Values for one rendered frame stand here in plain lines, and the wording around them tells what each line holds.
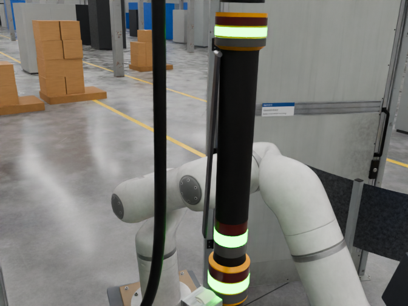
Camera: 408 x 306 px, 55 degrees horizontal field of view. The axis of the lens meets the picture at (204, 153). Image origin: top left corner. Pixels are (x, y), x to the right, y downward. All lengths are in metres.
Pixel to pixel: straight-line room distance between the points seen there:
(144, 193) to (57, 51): 7.56
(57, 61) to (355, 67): 6.79
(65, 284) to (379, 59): 2.53
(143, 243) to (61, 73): 7.53
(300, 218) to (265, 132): 1.75
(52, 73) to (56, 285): 5.98
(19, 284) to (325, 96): 2.41
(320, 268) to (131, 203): 0.55
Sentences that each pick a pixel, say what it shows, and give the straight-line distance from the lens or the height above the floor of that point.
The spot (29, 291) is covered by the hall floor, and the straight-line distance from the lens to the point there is 3.05.
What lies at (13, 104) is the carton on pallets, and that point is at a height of 0.14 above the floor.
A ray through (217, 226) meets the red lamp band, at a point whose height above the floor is 1.62.
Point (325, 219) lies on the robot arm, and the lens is 0.64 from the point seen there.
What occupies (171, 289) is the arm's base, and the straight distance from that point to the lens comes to 1.23.
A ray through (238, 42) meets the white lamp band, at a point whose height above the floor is 1.79.
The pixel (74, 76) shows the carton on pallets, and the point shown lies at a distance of 8.63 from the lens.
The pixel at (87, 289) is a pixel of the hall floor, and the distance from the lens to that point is 2.94.
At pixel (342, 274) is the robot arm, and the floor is 1.44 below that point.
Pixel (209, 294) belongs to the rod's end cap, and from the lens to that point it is 0.41.
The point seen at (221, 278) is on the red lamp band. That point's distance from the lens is 0.41.
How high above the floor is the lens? 1.81
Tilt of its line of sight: 20 degrees down
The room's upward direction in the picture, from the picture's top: 1 degrees clockwise
